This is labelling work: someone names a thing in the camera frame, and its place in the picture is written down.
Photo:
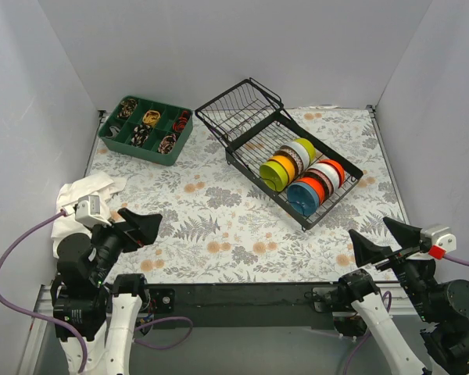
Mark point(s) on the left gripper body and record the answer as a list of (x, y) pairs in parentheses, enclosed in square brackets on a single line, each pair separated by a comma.
[(125, 234)]

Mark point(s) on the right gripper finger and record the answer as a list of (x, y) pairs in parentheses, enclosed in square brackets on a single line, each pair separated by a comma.
[(365, 251), (405, 235)]

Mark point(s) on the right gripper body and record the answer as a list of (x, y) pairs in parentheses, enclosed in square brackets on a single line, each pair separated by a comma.
[(393, 258)]

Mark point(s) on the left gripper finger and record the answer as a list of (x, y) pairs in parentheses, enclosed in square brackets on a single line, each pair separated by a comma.
[(132, 222), (151, 234)]

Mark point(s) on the red orange bowl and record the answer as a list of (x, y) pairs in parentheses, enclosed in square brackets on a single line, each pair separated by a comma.
[(338, 167)]

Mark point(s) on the lime green bowl back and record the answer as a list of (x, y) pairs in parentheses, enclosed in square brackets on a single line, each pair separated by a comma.
[(308, 146)]

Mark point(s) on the lime green bowl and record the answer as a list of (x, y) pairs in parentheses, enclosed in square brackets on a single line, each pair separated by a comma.
[(274, 175), (308, 146)]

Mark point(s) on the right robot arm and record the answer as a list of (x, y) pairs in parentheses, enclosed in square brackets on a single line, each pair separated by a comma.
[(445, 305)]

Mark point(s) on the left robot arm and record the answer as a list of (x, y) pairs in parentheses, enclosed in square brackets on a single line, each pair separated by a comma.
[(104, 317)]

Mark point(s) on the white crumpled cloth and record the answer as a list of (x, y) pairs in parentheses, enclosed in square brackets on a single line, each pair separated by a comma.
[(100, 184)]

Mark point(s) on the floral patterned table mat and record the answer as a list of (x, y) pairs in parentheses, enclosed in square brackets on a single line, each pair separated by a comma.
[(219, 227)]

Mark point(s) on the blue bowl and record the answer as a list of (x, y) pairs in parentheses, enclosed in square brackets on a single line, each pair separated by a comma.
[(303, 198)]

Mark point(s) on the pink floral rolled belt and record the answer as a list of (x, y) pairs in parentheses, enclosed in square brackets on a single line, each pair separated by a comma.
[(167, 144)]

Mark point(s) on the white bowl right row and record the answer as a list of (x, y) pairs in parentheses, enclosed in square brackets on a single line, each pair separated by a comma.
[(330, 172)]

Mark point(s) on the white bowl row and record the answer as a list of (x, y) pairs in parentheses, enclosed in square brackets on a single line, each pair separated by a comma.
[(330, 172), (299, 150)]

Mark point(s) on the dark floral rolled belt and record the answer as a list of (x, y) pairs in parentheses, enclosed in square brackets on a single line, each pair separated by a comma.
[(140, 135)]

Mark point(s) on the orange bowl front right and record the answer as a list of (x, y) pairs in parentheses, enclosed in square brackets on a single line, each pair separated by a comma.
[(316, 186)]

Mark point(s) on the green compartment organizer tray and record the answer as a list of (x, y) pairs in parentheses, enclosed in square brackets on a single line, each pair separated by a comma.
[(148, 152)]

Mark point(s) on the grey rolled belt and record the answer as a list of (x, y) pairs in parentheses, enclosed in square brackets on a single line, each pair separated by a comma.
[(112, 132)]

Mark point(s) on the brown patterned bowl right row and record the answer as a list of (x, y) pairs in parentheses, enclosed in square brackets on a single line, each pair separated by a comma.
[(323, 179)]

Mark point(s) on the brown patterned bowl row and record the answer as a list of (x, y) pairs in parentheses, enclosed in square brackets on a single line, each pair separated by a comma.
[(323, 179), (293, 156)]

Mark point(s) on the red black rolled belt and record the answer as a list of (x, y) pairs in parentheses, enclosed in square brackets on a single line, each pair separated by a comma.
[(181, 121)]

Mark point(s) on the yellow rolled belt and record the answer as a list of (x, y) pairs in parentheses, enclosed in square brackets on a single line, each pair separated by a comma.
[(151, 118)]

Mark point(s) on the yellow orange bowl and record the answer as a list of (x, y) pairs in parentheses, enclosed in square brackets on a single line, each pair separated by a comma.
[(287, 164)]

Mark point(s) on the brown patterned rolled belt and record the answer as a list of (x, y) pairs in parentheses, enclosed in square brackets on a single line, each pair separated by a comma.
[(127, 107)]

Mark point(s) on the white bowl left row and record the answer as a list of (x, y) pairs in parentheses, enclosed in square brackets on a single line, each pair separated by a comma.
[(299, 150)]

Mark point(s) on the lime green bowl front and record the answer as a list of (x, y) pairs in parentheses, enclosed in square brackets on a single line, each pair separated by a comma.
[(274, 175)]

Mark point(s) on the brown patterned bowl left row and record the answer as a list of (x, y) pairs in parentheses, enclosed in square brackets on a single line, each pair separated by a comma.
[(293, 156)]

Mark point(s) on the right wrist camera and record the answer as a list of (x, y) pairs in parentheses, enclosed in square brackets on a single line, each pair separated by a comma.
[(439, 240)]

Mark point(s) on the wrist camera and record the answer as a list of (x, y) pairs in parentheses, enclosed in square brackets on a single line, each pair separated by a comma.
[(89, 212), (439, 240)]

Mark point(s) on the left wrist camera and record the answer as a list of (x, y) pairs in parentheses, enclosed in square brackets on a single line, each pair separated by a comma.
[(89, 212)]

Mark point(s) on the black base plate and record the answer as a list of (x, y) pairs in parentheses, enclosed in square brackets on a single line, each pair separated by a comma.
[(250, 304)]

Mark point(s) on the black wire dish rack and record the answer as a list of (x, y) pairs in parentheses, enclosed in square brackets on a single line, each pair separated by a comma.
[(251, 122)]

